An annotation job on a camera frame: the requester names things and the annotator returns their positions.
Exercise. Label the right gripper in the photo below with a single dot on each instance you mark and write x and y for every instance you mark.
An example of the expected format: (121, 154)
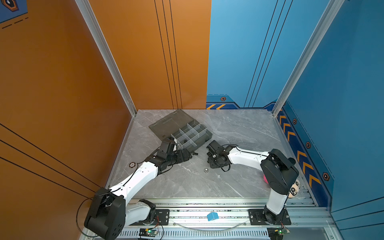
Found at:
(210, 159)

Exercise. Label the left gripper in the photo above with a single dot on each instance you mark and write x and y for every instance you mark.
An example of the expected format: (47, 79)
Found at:
(181, 159)

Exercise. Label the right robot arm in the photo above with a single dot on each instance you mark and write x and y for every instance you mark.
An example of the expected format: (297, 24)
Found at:
(279, 172)

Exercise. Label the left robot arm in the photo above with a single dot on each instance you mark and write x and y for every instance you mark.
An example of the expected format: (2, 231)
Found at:
(111, 211)

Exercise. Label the grey plastic organizer box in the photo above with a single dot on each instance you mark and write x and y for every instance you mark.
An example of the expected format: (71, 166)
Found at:
(187, 132)

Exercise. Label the left circuit board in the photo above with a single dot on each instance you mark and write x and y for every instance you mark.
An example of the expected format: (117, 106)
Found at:
(148, 234)

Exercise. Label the circuit board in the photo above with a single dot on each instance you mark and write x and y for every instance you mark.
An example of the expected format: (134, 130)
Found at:
(148, 234)
(278, 234)

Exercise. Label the plush doll toy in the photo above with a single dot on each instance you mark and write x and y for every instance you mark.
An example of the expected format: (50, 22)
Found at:
(279, 188)

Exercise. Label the right circuit board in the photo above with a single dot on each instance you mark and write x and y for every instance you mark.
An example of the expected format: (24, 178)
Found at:
(278, 234)

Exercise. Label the blue block on rail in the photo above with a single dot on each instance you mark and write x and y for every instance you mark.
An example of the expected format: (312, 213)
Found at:
(212, 216)

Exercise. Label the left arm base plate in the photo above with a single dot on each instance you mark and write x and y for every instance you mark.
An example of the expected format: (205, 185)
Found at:
(162, 215)

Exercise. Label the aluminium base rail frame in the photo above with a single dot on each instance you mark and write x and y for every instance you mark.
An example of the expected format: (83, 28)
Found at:
(236, 218)

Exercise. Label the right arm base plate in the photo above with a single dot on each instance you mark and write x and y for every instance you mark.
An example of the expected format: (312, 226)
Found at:
(265, 217)

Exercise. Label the left aluminium corner post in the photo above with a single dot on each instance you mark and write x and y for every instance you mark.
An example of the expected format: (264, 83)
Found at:
(101, 42)

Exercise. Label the aluminium corner post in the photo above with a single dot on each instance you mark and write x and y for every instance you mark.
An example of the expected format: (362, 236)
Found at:
(318, 34)
(101, 42)

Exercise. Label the right aluminium corner post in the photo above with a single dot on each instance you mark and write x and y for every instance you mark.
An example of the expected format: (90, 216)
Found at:
(318, 34)

